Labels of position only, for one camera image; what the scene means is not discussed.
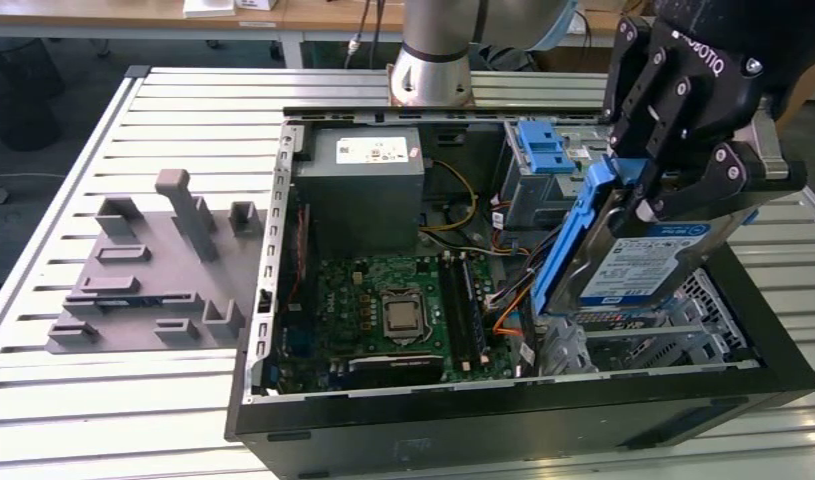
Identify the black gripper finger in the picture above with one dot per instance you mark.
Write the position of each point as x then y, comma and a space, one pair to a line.
675, 100
735, 185

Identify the hard disk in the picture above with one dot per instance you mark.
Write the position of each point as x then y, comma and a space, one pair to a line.
621, 280

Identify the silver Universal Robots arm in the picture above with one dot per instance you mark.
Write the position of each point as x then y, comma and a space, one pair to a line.
434, 75

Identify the silver disk bay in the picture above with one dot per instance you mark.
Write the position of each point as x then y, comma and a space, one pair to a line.
648, 333

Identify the wooden cabinet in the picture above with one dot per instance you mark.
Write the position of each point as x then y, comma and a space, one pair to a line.
814, 100

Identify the blue plastic drive latch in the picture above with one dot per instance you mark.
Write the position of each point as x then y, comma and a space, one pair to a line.
541, 150

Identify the dark bag under desk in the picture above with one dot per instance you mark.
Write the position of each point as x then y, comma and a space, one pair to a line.
508, 57

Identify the grey optical drive cage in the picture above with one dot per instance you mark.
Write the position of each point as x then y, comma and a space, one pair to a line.
528, 200

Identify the black empty RAM slot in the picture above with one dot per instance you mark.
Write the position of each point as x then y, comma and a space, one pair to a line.
456, 310

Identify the grey power supply unit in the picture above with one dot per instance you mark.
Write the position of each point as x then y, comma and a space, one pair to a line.
361, 210

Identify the black CPU socket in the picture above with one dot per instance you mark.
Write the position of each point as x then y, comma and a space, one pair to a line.
408, 294

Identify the silver CPU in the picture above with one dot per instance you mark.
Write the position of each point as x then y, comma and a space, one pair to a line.
404, 317

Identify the green motherboard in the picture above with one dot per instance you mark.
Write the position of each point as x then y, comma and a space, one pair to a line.
361, 280

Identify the black graphics card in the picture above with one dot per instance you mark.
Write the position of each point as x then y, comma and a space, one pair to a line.
394, 372

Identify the black open PC case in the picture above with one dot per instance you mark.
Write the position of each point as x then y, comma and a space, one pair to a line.
448, 430

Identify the white box with print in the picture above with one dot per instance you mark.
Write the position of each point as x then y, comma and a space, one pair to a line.
254, 4

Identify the plain white box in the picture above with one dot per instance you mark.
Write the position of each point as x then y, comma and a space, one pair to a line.
207, 7

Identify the grey parts rack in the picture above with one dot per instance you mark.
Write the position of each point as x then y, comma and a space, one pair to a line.
174, 280

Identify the silver side wrist camera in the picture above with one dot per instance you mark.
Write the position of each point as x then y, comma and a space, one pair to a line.
768, 145

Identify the wooden desk white frame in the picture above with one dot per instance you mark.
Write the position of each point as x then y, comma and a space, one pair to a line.
114, 15

